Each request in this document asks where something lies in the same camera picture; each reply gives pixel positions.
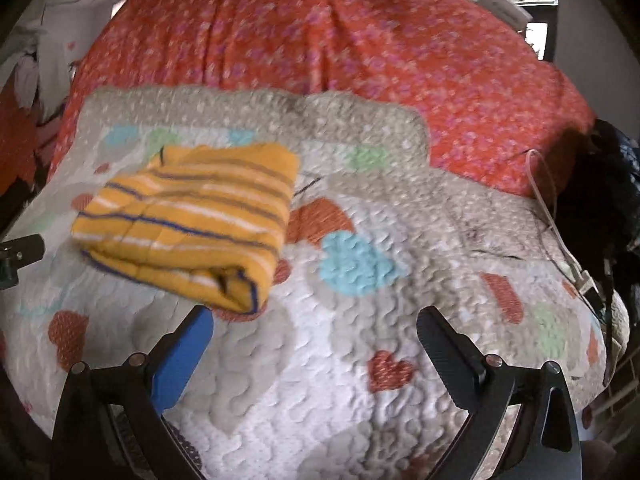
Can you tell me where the yellow striped knit sweater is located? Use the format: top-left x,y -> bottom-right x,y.
70,143 -> 299,315

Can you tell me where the quilted heart-pattern blanket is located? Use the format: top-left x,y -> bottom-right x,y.
1,87 -> 628,479

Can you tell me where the black bag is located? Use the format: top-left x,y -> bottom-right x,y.
556,120 -> 639,320

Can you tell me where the white cable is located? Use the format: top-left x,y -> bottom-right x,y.
524,148 -> 609,311

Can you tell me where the white power strip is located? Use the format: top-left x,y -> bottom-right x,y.
476,0 -> 533,32

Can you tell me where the red floral bedsheet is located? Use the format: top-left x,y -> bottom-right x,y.
53,0 -> 594,195

